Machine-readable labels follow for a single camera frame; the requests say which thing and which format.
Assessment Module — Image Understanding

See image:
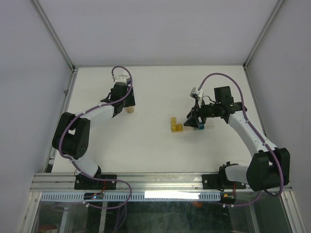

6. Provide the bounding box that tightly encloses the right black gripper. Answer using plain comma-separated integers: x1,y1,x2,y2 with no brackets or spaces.
183,99,221,128

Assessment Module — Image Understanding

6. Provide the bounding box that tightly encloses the clear orange pill bottle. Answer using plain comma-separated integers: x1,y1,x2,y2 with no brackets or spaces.
125,106,135,114

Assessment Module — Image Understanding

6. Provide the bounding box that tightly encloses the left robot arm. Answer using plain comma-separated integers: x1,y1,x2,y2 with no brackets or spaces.
52,82,136,189

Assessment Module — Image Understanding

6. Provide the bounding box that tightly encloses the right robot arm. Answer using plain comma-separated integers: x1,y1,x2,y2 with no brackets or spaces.
184,86,290,192

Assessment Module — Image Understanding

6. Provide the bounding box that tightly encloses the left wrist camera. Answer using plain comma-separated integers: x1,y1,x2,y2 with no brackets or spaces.
113,74,131,84

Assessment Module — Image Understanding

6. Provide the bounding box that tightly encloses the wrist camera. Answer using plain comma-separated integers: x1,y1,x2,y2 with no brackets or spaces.
190,87,204,108
113,74,131,84

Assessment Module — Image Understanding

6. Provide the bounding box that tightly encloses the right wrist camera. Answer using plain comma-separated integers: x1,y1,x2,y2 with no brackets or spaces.
190,87,204,108

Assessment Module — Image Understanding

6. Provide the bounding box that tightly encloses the right black mount plate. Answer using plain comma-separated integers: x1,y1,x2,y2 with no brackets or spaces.
202,174,246,192

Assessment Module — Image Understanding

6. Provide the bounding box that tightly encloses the black mount plate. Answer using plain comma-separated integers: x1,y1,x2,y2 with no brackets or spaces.
202,174,246,192
74,174,117,190

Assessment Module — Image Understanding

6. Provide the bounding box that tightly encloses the left black mount plate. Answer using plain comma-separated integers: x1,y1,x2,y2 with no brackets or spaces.
74,174,117,190

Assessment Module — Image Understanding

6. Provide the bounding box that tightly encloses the white slotted cable duct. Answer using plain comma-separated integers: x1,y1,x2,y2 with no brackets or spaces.
41,191,221,202

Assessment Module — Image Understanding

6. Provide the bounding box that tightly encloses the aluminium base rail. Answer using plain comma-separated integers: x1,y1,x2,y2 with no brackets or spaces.
29,171,292,193

